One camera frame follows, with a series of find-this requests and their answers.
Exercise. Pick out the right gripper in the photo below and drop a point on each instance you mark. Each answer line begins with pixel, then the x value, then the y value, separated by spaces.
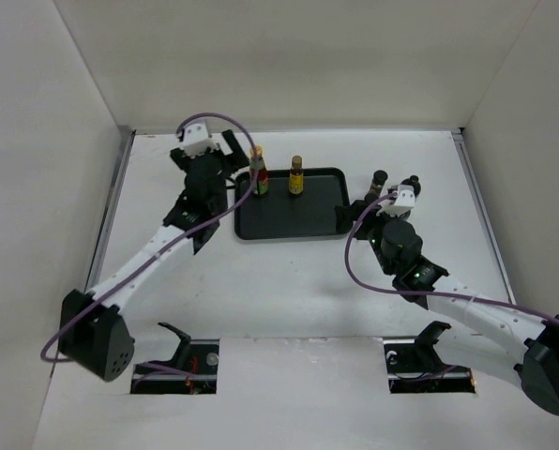
pixel 370 217

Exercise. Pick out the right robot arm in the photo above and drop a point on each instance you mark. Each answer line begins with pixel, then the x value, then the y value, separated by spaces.
pixel 516 344

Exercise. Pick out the small yellow label bottle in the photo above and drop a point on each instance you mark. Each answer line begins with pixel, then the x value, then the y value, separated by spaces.
pixel 296 177

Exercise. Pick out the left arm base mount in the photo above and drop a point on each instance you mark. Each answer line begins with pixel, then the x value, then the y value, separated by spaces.
pixel 191 370

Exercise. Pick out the far black cap spice jar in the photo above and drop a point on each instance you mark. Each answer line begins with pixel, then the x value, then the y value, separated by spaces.
pixel 377 183

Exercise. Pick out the black plastic tray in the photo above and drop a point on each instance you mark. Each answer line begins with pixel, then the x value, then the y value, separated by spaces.
pixel 279 215

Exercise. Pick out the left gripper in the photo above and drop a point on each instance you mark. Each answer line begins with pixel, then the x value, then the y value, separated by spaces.
pixel 238 158

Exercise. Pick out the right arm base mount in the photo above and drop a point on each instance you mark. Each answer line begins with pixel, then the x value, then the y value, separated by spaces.
pixel 413 366

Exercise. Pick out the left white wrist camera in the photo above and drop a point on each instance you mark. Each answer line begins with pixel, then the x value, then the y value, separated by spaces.
pixel 195 138

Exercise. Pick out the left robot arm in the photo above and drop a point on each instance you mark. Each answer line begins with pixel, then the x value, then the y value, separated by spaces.
pixel 93 332

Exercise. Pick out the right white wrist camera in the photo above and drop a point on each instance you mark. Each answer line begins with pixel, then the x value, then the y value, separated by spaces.
pixel 402 203

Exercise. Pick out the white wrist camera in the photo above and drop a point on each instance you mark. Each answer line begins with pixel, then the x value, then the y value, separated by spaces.
pixel 195 138
pixel 402 203

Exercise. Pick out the red chili sauce bottle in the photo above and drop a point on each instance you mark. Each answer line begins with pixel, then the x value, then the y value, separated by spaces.
pixel 258 172

